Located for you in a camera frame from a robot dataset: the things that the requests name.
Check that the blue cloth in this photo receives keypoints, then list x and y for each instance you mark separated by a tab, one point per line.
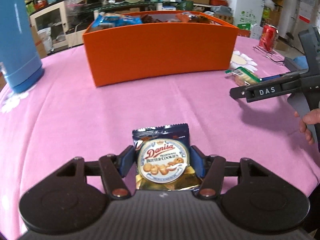
303	62

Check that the orange box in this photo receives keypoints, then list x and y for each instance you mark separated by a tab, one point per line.
160	52

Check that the dark grey rectangular case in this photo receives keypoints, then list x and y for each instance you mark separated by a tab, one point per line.
293	66

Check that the red snack packet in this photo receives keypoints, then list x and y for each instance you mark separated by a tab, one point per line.
183	17

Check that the person's right hand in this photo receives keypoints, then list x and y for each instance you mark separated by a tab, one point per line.
311	120

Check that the green cracker packet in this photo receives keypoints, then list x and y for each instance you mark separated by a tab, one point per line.
246	76

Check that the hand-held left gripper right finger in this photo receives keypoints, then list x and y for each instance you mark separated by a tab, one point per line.
198	162

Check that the clear frame eyeglasses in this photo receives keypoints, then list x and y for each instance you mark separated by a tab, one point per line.
273	58

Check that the white chest freezer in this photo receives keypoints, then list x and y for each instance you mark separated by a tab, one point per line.
247	2

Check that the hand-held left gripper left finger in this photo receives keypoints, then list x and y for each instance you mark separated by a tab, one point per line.
126	162

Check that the white tv stand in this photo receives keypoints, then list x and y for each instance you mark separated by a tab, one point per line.
150	5

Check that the pink floral tablecloth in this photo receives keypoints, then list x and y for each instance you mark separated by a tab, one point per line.
75	120

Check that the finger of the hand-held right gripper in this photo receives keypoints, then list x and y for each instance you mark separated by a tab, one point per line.
238	92
271	78

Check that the white glass door cabinet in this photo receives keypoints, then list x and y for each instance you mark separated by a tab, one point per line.
47	20

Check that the dark blue cookie packet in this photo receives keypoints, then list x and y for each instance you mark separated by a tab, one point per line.
162	160

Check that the blue thermos flask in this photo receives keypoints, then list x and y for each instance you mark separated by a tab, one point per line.
17	42

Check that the red soda can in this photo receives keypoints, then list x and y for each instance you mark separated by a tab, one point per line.
268	37

